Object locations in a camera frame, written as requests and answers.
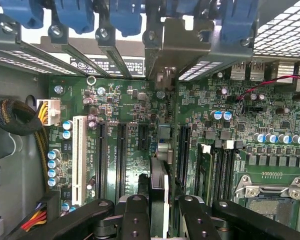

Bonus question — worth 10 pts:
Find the white power connector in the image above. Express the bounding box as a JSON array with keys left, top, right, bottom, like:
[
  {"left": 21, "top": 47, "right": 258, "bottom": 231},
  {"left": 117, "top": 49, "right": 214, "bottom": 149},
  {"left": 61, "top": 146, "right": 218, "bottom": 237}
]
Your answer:
[{"left": 36, "top": 98, "right": 62, "bottom": 127}]

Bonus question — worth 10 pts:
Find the red and black wire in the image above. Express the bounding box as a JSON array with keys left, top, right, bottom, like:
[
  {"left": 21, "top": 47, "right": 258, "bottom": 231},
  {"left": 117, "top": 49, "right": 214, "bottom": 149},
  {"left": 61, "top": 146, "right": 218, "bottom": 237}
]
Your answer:
[{"left": 235, "top": 75, "right": 300, "bottom": 116}]

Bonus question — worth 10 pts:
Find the green motherboard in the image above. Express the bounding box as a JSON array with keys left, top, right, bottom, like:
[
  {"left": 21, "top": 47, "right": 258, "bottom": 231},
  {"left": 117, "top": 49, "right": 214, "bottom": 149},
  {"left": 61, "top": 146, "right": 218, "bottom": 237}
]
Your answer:
[{"left": 47, "top": 59, "right": 300, "bottom": 240}]

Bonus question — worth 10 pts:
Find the short black expansion slot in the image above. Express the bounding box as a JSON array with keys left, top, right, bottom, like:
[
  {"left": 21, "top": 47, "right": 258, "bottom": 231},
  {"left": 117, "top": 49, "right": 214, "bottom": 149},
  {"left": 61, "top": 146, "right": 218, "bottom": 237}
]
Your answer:
[{"left": 137, "top": 123, "right": 150, "bottom": 152}]

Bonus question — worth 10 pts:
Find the CPU socket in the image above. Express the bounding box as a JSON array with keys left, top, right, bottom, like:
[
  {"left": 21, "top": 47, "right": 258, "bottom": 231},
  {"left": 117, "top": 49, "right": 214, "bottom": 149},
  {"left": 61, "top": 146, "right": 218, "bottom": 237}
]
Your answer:
[{"left": 233, "top": 174, "right": 300, "bottom": 236}]

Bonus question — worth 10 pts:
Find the coloured power wire bundle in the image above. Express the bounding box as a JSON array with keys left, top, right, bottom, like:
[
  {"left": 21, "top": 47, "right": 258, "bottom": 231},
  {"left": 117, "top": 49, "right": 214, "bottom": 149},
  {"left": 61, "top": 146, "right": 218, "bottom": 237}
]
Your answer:
[{"left": 20, "top": 191, "right": 61, "bottom": 233}]

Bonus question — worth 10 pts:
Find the open black PC case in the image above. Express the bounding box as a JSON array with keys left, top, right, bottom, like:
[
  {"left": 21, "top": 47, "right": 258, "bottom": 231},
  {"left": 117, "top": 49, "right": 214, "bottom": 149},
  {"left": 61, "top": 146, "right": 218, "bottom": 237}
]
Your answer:
[{"left": 0, "top": 0, "right": 300, "bottom": 240}]

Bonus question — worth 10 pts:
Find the black braided power cable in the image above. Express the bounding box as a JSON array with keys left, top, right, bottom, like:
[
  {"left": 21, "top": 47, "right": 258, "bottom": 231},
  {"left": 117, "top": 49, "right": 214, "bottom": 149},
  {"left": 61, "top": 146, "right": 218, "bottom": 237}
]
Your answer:
[{"left": 0, "top": 98, "right": 51, "bottom": 193}]

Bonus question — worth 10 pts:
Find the white expansion slot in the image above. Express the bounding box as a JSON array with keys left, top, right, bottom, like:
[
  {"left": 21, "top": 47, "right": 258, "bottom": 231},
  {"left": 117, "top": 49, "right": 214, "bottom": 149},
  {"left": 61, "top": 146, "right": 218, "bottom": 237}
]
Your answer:
[{"left": 71, "top": 115, "right": 88, "bottom": 206}]

